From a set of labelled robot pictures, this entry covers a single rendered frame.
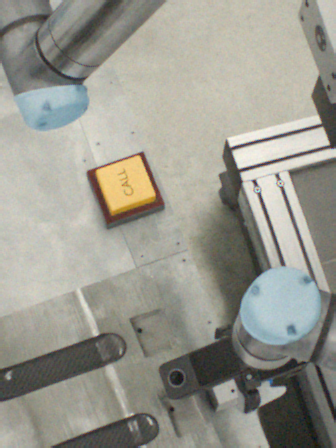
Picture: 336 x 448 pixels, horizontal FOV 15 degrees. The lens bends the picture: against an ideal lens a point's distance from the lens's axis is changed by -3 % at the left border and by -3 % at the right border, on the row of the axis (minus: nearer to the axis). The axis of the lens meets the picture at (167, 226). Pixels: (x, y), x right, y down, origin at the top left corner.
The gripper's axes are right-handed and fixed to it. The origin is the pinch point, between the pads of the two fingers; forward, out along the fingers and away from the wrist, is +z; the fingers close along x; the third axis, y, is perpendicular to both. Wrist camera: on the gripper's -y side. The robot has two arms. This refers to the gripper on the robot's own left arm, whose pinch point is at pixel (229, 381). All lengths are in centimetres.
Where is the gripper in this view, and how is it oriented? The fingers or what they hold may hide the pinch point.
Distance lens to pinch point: 158.5
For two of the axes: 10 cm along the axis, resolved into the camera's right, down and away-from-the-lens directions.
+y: 9.3, -3.2, 1.6
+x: -3.6, -8.9, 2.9
